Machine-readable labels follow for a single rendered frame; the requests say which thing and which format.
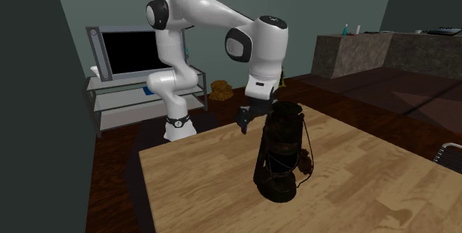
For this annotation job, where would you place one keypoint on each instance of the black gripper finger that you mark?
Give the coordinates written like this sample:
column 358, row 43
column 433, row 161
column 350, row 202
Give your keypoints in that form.
column 242, row 118

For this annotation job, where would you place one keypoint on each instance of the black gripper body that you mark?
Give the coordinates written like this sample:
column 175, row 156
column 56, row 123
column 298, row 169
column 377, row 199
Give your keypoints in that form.
column 260, row 106

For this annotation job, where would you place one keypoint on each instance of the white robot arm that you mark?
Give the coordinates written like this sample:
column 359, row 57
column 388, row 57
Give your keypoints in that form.
column 213, row 8

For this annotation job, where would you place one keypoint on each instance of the yellow-brown lumpy object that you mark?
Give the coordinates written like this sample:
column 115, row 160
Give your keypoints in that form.
column 221, row 90

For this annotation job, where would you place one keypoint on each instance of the black rusty lantern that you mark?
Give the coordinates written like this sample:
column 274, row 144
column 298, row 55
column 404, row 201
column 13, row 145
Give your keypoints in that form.
column 279, row 153

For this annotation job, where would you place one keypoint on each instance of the small brown object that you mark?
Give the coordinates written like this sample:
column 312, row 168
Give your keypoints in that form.
column 306, row 161

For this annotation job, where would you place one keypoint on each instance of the brown stone counter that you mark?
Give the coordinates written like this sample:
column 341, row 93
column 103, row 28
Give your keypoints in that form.
column 361, row 53

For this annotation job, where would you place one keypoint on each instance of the grey glass television stand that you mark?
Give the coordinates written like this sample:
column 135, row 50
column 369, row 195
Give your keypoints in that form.
column 119, row 100

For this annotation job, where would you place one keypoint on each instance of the grey framed television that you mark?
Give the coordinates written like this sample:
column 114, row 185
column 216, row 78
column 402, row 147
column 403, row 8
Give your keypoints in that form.
column 133, row 52

